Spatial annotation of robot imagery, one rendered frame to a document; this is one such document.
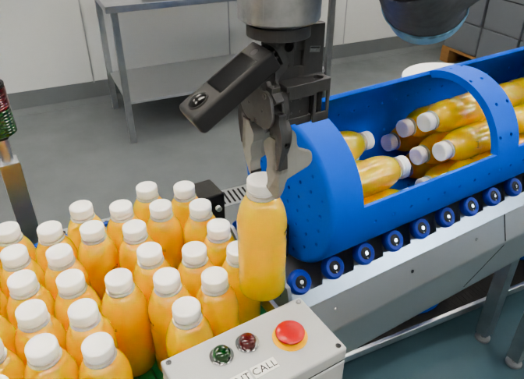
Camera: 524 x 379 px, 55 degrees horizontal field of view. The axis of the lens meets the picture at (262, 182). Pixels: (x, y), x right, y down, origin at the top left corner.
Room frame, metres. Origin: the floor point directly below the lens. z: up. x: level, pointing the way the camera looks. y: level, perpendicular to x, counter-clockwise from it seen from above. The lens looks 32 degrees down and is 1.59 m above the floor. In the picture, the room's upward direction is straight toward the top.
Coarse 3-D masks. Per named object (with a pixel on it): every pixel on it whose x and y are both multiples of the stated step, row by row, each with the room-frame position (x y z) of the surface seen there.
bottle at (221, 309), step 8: (200, 288) 0.55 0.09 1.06; (200, 296) 0.53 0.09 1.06; (208, 296) 0.53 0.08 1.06; (216, 296) 0.52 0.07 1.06; (224, 296) 0.53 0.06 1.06; (232, 296) 0.54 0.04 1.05; (200, 304) 0.52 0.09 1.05; (208, 304) 0.52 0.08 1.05; (216, 304) 0.52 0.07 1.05; (224, 304) 0.52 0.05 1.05; (232, 304) 0.53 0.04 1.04; (208, 312) 0.51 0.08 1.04; (216, 312) 0.51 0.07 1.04; (224, 312) 0.52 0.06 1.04; (232, 312) 0.52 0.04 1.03; (208, 320) 0.51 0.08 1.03; (216, 320) 0.51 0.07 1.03; (224, 320) 0.51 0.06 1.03; (232, 320) 0.52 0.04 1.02; (216, 328) 0.51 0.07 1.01; (224, 328) 0.51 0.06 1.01
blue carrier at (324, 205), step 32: (480, 64) 1.18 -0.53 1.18; (512, 64) 1.29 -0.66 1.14; (352, 96) 0.96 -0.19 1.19; (384, 96) 1.04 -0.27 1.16; (416, 96) 1.12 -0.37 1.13; (448, 96) 1.18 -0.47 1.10; (480, 96) 0.91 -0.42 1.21; (320, 128) 0.74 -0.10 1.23; (352, 128) 1.02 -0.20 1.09; (384, 128) 1.07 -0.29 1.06; (512, 128) 0.89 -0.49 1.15; (320, 160) 0.69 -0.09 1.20; (352, 160) 0.70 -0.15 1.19; (480, 160) 0.84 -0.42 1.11; (512, 160) 0.88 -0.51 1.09; (288, 192) 0.75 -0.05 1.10; (320, 192) 0.67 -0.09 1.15; (352, 192) 0.67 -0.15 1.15; (416, 192) 0.74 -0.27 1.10; (448, 192) 0.79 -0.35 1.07; (320, 224) 0.67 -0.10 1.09; (352, 224) 0.66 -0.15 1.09; (384, 224) 0.71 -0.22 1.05; (320, 256) 0.66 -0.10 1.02
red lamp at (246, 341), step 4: (248, 332) 0.42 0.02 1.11; (240, 336) 0.41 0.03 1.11; (244, 336) 0.41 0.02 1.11; (248, 336) 0.41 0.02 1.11; (252, 336) 0.41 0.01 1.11; (240, 340) 0.41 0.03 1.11; (244, 340) 0.41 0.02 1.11; (248, 340) 0.40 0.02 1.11; (252, 340) 0.41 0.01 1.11; (256, 340) 0.41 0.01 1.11; (240, 344) 0.40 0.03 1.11; (244, 344) 0.40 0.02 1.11; (248, 344) 0.40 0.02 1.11; (252, 344) 0.40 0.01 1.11; (244, 348) 0.40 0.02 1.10; (248, 348) 0.40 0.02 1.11; (252, 348) 0.40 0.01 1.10
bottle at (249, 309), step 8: (224, 264) 0.60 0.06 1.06; (232, 264) 0.59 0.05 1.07; (232, 272) 0.58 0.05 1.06; (232, 280) 0.58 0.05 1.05; (232, 288) 0.57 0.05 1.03; (240, 296) 0.57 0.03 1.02; (240, 304) 0.57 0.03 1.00; (248, 304) 0.57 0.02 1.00; (256, 304) 0.58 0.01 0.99; (240, 312) 0.57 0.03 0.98; (248, 312) 0.57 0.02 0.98; (256, 312) 0.58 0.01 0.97; (240, 320) 0.57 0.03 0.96; (248, 320) 0.57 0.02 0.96
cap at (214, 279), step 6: (204, 270) 0.55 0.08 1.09; (210, 270) 0.55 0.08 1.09; (216, 270) 0.55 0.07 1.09; (222, 270) 0.55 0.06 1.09; (204, 276) 0.54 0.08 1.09; (210, 276) 0.54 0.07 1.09; (216, 276) 0.54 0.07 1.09; (222, 276) 0.54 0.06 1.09; (204, 282) 0.53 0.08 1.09; (210, 282) 0.53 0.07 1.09; (216, 282) 0.53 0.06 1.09; (222, 282) 0.53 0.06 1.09; (204, 288) 0.53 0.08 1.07; (210, 288) 0.53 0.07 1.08; (216, 288) 0.52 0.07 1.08; (222, 288) 0.53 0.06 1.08
